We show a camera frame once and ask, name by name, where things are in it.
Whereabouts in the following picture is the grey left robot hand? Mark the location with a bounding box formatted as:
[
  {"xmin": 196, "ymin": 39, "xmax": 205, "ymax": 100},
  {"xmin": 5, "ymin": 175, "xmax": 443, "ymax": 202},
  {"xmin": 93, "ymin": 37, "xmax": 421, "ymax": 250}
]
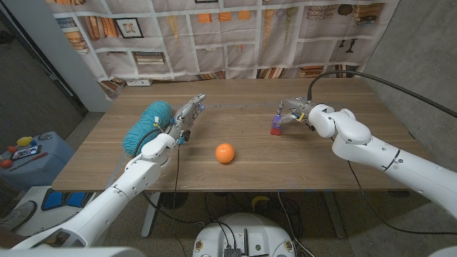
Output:
[{"xmin": 166, "ymin": 94, "xmax": 207, "ymax": 143}]

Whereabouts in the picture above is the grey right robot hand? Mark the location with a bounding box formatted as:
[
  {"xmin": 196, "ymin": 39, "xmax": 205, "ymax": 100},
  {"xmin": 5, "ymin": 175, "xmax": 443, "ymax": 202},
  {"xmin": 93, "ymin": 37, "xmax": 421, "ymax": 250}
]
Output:
[{"xmin": 276, "ymin": 96, "xmax": 318, "ymax": 130}]

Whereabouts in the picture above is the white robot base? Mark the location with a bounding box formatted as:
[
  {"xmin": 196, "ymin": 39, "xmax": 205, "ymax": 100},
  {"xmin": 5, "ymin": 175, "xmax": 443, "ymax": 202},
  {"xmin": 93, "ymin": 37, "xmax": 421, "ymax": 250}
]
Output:
[{"xmin": 192, "ymin": 213, "xmax": 296, "ymax": 257}]

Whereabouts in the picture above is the teal yarn ball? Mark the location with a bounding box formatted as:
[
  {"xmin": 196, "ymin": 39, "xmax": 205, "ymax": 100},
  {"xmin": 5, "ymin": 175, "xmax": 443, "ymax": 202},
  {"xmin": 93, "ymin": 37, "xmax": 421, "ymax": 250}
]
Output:
[{"xmin": 121, "ymin": 100, "xmax": 174, "ymax": 158}]

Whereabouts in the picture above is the orange fruit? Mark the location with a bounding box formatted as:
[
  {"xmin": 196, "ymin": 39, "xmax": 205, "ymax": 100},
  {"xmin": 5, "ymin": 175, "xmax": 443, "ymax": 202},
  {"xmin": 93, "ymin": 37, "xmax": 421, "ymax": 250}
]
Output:
[{"xmin": 215, "ymin": 143, "xmax": 236, "ymax": 165}]

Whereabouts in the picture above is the printed bookshelf backdrop cloth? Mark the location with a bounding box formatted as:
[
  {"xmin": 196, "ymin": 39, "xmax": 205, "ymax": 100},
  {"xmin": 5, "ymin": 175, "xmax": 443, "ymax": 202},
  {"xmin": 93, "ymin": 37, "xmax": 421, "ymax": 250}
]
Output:
[{"xmin": 44, "ymin": 0, "xmax": 401, "ymax": 96}]

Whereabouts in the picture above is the black round floor object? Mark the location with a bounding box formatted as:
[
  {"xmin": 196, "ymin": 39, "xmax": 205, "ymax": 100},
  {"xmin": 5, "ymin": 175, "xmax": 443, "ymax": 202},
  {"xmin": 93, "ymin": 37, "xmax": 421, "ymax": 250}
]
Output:
[{"xmin": 159, "ymin": 192, "xmax": 189, "ymax": 211}]

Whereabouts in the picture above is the yellow banana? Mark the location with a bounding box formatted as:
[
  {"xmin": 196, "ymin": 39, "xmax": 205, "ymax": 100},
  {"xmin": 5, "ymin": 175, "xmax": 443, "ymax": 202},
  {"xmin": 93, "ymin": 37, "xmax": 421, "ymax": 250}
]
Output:
[{"xmin": 251, "ymin": 194, "xmax": 271, "ymax": 211}]

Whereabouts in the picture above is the white table leg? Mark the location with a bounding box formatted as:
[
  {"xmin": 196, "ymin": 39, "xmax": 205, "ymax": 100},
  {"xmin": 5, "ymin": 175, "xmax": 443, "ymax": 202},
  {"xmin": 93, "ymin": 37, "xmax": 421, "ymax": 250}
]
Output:
[{"xmin": 141, "ymin": 191, "xmax": 161, "ymax": 239}]

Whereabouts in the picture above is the grey table leg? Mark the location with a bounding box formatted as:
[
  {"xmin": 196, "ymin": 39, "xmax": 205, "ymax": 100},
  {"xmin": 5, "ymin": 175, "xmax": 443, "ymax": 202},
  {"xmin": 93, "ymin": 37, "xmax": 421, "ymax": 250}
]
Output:
[{"xmin": 323, "ymin": 191, "xmax": 346, "ymax": 239}]

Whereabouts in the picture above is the white machine with blue pads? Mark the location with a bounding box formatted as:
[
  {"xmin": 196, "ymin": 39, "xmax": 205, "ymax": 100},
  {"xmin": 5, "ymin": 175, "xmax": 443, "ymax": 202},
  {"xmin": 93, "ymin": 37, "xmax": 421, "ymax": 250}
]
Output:
[{"xmin": 14, "ymin": 185, "xmax": 97, "ymax": 236}]

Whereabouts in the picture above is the blue-grey stool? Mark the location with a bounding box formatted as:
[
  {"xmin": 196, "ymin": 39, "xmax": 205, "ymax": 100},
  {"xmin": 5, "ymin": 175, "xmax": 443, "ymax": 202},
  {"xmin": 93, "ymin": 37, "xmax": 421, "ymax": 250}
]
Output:
[{"xmin": 0, "ymin": 131, "xmax": 76, "ymax": 190}]

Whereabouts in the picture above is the black smartphone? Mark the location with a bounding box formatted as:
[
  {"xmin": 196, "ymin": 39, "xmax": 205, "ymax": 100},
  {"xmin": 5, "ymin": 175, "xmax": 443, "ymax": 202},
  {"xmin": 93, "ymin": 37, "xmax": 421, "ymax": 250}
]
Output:
[{"xmin": 10, "ymin": 144, "xmax": 43, "ymax": 161}]

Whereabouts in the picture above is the white robot chest cover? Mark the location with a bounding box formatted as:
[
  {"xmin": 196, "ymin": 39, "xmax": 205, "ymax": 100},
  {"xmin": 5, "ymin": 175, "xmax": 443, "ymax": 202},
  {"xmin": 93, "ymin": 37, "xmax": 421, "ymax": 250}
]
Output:
[{"xmin": 0, "ymin": 246, "xmax": 146, "ymax": 257}]

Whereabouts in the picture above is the grey sneaker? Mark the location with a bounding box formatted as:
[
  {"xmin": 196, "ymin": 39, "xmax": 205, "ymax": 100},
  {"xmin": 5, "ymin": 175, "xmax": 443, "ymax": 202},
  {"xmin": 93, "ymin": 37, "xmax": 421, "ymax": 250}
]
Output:
[{"xmin": 0, "ymin": 200, "xmax": 37, "ymax": 231}]

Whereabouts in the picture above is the person's bare leg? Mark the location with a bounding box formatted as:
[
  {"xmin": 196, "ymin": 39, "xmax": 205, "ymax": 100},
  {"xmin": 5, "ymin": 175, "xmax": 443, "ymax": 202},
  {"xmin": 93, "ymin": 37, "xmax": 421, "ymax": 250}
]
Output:
[{"xmin": 0, "ymin": 228, "xmax": 28, "ymax": 250}]

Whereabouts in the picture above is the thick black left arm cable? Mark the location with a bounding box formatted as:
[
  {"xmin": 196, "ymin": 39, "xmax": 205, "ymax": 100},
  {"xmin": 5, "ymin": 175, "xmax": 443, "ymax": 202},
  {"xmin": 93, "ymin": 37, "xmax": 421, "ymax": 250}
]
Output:
[{"xmin": 133, "ymin": 128, "xmax": 205, "ymax": 228}]

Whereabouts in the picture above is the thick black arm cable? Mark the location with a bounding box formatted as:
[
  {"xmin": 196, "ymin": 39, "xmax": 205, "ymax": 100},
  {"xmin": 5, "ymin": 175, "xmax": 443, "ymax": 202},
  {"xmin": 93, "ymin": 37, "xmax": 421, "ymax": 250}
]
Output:
[
  {"xmin": 133, "ymin": 128, "xmax": 205, "ymax": 228},
  {"xmin": 307, "ymin": 69, "xmax": 457, "ymax": 119}
]

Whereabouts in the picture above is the thin black left hand cable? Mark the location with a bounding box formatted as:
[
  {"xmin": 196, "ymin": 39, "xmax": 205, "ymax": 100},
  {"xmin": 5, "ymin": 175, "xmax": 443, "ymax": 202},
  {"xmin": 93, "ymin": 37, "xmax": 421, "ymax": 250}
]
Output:
[{"xmin": 172, "ymin": 142, "xmax": 182, "ymax": 215}]

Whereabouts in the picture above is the thin black hand cable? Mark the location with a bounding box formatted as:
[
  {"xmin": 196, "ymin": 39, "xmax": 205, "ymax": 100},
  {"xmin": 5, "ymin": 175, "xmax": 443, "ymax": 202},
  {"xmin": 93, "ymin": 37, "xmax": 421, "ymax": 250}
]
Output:
[
  {"xmin": 172, "ymin": 142, "xmax": 182, "ymax": 215},
  {"xmin": 346, "ymin": 160, "xmax": 457, "ymax": 236}
]

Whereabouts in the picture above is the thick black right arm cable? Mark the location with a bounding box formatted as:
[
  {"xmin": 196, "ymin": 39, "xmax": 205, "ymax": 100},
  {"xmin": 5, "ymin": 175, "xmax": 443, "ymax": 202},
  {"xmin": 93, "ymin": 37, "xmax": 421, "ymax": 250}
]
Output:
[{"xmin": 307, "ymin": 69, "xmax": 457, "ymax": 119}]

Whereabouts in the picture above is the thin black right hand cable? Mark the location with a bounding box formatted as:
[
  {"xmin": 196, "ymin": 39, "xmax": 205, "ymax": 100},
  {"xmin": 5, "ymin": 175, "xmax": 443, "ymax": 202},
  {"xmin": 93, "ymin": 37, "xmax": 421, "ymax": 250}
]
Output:
[{"xmin": 346, "ymin": 160, "xmax": 457, "ymax": 236}]

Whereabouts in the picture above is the red handled screwdriver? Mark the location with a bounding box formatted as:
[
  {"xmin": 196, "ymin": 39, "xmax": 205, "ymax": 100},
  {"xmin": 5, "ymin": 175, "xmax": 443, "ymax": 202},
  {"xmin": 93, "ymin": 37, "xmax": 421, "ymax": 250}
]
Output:
[{"xmin": 9, "ymin": 152, "xmax": 49, "ymax": 172}]

